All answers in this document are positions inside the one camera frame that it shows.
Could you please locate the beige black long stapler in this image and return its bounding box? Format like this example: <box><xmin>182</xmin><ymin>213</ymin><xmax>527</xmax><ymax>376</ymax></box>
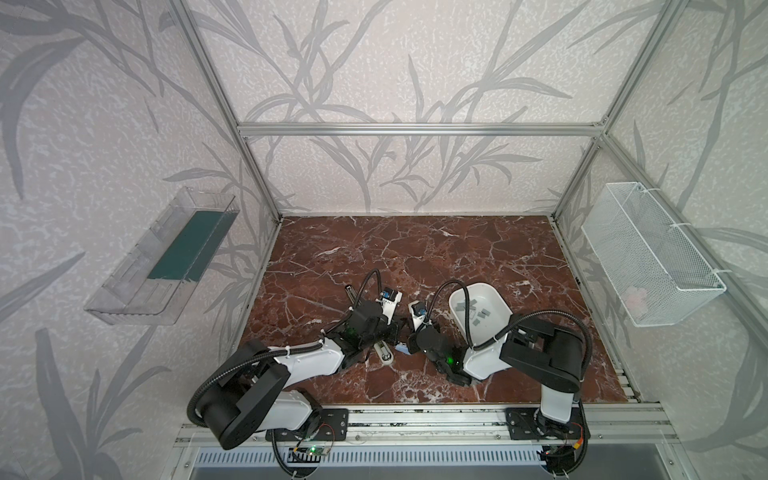
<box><xmin>345</xmin><ymin>285</ymin><xmax>394</xmax><ymax>366</ymax></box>

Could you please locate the white oval tray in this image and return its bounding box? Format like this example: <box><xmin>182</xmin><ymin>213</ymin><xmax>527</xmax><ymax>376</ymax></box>
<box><xmin>449</xmin><ymin>282</ymin><xmax>512</xmax><ymax>346</ymax></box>

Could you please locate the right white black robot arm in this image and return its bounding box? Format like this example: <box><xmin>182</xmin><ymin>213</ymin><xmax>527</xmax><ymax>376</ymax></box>
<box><xmin>406</xmin><ymin>282</ymin><xmax>594</xmax><ymax>448</ymax></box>

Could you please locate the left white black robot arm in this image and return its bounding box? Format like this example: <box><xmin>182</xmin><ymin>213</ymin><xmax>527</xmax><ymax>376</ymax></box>
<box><xmin>186</xmin><ymin>269</ymin><xmax>403</xmax><ymax>450</ymax></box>

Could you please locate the green circuit board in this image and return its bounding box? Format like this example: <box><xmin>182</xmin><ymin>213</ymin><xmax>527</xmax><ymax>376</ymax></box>
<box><xmin>290</xmin><ymin>445</ymin><xmax>332</xmax><ymax>463</ymax></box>

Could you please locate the pink object in basket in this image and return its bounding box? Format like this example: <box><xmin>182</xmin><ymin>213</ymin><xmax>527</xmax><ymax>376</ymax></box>
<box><xmin>622</xmin><ymin>286</ymin><xmax>648</xmax><ymax>310</ymax></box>

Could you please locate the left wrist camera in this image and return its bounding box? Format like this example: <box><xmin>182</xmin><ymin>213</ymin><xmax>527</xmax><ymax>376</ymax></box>
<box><xmin>379</xmin><ymin>287</ymin><xmax>402</xmax><ymax>323</ymax></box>

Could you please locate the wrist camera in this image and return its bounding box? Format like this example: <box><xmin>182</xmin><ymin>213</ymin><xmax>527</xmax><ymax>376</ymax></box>
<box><xmin>408</xmin><ymin>300</ymin><xmax>427</xmax><ymax>332</ymax></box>
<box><xmin>379</xmin><ymin>287</ymin><xmax>402</xmax><ymax>323</ymax></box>

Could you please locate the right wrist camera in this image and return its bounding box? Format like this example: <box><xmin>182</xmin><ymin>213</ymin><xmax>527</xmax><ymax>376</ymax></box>
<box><xmin>408</xmin><ymin>300</ymin><xmax>427</xmax><ymax>332</ymax></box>

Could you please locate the clear plastic wall bin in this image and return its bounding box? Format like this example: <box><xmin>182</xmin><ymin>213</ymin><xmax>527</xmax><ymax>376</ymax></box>
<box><xmin>84</xmin><ymin>187</ymin><xmax>240</xmax><ymax>326</ymax></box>

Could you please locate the white wire mesh basket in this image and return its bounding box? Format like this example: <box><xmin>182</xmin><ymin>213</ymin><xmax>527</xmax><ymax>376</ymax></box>
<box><xmin>582</xmin><ymin>182</ymin><xmax>727</xmax><ymax>327</ymax></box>

